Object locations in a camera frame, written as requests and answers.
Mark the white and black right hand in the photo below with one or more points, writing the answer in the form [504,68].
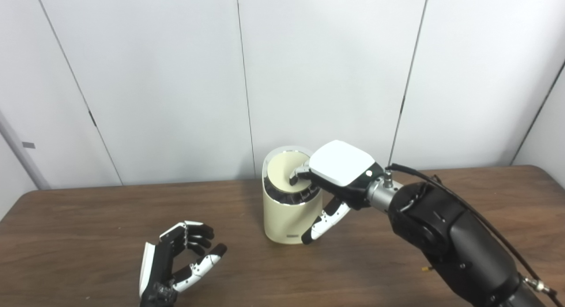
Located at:
[342,163]

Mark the white and black left hand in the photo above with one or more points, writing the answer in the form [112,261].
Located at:
[159,267]

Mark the round cream bin lid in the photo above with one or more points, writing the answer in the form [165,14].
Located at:
[280,172]

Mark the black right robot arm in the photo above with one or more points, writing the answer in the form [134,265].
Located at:
[454,241]

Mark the black bin liner bag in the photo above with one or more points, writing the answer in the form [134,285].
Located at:
[287,196]

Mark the cream-colored cylindrical bin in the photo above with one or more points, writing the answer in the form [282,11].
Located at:
[282,219]

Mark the grey wall corner post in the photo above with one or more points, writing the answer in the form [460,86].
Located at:
[26,161]

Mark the small grey wall tag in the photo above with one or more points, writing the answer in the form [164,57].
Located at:
[28,145]

